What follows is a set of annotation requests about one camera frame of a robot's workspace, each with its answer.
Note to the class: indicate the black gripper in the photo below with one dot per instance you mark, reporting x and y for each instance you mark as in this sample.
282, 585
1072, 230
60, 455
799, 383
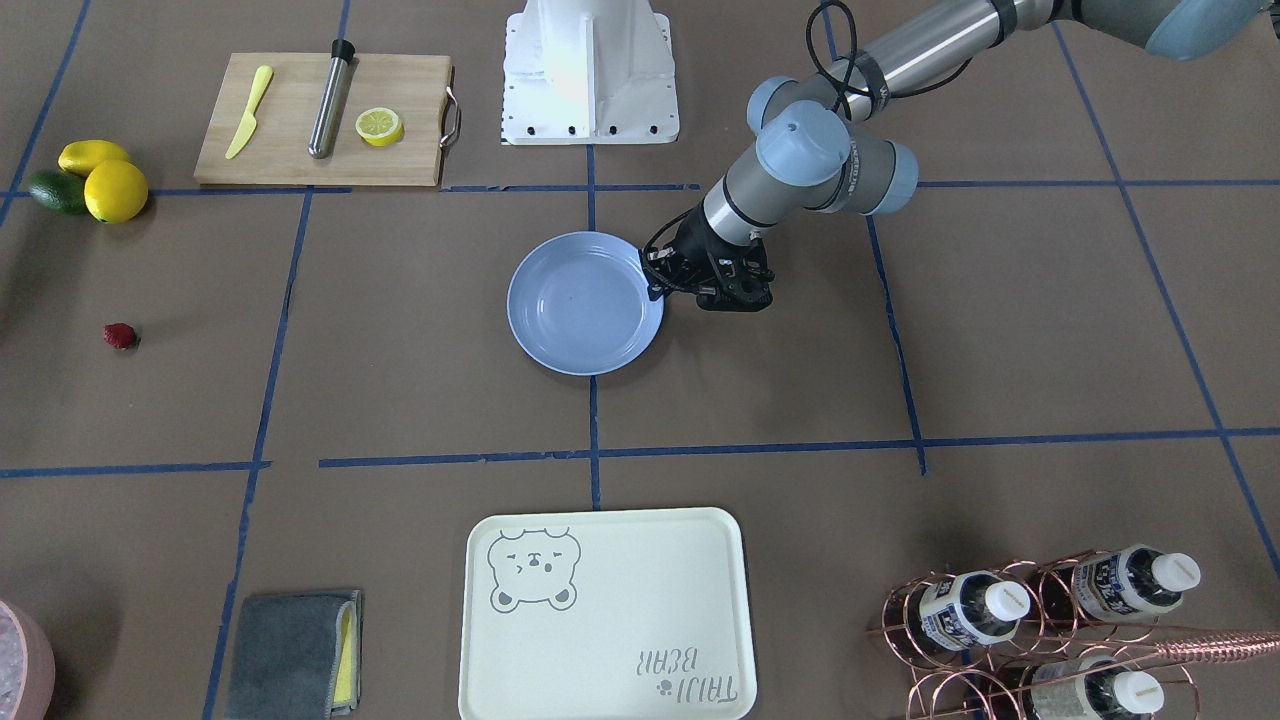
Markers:
692, 243

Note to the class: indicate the blue plate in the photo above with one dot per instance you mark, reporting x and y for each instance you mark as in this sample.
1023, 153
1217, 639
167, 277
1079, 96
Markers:
579, 304

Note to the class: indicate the red strawberry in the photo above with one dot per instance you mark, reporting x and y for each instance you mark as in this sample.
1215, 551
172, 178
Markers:
120, 336

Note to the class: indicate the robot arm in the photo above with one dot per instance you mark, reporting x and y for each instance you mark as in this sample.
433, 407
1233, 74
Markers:
810, 151

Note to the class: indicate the half lemon slice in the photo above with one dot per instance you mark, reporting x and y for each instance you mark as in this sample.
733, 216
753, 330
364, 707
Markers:
379, 127

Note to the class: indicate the cream bear tray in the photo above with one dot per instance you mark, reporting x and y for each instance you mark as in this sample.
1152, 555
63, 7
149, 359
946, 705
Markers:
632, 614

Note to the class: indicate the steel cylinder with black cap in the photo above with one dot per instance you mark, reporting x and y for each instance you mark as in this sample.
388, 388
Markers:
324, 132

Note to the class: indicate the yellow plastic knife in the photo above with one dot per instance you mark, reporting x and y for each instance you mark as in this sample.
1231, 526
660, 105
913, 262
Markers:
248, 122

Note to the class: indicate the bottle with white cap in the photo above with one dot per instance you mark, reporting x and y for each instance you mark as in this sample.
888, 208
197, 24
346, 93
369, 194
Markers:
1133, 584
1096, 687
975, 608

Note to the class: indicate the grey yellow folded cloth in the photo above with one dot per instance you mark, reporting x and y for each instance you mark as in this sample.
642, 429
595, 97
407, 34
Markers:
297, 656

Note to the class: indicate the yellow lemon round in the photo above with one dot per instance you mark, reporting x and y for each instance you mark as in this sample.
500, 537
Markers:
115, 191

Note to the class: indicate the yellow lemon oblong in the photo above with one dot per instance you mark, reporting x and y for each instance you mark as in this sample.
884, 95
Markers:
80, 158

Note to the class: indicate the green avocado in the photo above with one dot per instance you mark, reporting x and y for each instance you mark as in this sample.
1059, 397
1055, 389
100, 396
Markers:
59, 191

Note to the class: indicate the bottle with white cap lower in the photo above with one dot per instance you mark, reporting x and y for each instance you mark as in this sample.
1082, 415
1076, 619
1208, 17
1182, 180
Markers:
1096, 687

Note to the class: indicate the pink bowl with ice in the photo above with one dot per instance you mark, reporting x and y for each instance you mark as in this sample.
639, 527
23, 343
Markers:
27, 666

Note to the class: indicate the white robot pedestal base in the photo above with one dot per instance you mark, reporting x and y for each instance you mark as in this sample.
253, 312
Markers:
589, 73

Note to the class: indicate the copper wire bottle rack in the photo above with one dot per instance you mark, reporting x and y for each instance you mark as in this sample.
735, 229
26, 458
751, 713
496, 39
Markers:
989, 682

